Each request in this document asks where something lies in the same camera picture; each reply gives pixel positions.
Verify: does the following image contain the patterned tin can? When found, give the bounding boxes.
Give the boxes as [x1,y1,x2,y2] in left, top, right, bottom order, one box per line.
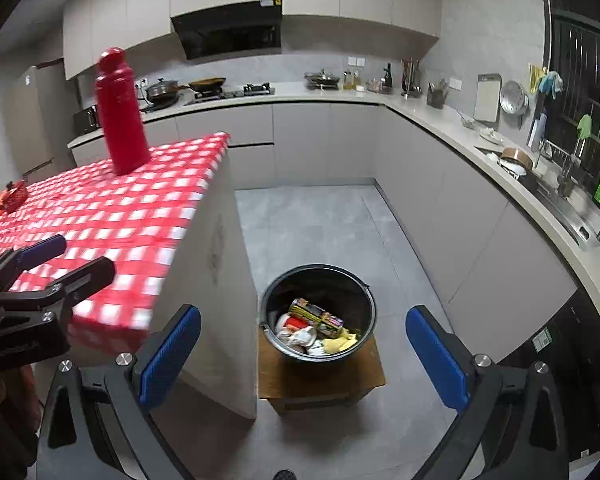
[287,298,346,339]

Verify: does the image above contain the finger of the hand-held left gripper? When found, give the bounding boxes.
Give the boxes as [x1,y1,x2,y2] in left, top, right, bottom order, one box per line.
[0,234,67,291]
[0,256,117,313]

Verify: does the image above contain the knife holder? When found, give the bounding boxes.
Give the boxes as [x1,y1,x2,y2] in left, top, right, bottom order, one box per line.
[401,57,423,98]

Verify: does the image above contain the white kitchen island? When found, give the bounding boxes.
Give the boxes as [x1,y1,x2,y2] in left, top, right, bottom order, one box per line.
[145,147,259,421]

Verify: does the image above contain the yellow rubber glove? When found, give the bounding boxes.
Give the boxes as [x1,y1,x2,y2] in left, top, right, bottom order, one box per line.
[527,63,546,95]

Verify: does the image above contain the steel colander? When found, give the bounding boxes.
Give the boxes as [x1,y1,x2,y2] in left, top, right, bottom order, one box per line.
[499,80,530,116]

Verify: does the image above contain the beige refrigerator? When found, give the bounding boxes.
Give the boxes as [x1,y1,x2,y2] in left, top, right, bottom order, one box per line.
[5,62,73,181]

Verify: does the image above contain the black bucket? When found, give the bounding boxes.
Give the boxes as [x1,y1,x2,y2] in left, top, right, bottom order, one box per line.
[259,264,377,362]

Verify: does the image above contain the steel frying pan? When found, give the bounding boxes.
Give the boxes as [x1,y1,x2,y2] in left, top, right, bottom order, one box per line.
[304,70,342,90]

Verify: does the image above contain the black wok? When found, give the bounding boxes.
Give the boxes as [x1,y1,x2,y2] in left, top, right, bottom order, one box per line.
[187,76,227,95]

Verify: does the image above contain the red paper cup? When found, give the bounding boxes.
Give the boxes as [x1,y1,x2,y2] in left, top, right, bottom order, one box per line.
[275,312,316,336]

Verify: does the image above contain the beige lower cabinets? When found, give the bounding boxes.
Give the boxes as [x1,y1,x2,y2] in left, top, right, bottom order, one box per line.
[70,102,581,361]

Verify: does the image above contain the white plastic bag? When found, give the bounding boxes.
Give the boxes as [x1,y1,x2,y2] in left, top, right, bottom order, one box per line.
[285,327,326,356]

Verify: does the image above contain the black built-in appliance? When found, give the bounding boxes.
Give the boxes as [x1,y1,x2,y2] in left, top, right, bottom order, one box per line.
[500,285,600,466]

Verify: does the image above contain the black utensil holder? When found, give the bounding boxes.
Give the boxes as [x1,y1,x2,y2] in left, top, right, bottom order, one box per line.
[426,80,448,109]

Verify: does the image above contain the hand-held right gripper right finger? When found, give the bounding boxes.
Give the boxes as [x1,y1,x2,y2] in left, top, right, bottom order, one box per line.
[405,305,571,480]

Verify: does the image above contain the person's left hand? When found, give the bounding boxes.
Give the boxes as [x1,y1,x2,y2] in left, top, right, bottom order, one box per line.
[0,364,43,461]

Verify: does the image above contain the bamboo steamer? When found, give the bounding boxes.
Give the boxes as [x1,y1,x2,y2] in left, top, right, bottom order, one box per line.
[497,146,534,178]

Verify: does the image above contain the wooden stool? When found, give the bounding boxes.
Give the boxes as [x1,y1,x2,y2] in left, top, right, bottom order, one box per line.
[257,332,386,416]

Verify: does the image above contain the steel sink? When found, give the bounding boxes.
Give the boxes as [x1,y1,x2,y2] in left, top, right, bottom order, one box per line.
[475,145,588,251]

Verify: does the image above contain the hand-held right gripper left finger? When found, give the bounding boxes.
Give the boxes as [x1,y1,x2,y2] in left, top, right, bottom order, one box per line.
[36,304,202,480]

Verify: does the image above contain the black range hood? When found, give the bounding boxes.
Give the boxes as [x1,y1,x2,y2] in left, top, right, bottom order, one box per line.
[170,0,283,61]

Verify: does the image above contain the barred window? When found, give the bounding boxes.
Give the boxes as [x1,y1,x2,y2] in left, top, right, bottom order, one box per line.
[537,0,600,211]

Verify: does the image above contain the red thermos flask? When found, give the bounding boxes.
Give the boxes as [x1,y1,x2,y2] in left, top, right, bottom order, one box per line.
[95,46,152,177]

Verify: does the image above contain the steel kitchen faucet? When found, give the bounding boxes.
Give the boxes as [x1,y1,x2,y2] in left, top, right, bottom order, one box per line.
[557,137,588,198]

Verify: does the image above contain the black gas stove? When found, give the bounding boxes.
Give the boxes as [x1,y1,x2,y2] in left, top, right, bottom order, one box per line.
[184,85,276,106]

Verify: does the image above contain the black microwave oven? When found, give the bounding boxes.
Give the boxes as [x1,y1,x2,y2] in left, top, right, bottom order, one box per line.
[72,105,102,136]

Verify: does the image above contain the red checked tablecloth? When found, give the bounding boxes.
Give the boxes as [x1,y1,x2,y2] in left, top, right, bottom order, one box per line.
[0,131,231,346]

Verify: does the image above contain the white cutting board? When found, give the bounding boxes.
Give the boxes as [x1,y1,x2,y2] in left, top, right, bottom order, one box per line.
[472,73,502,124]

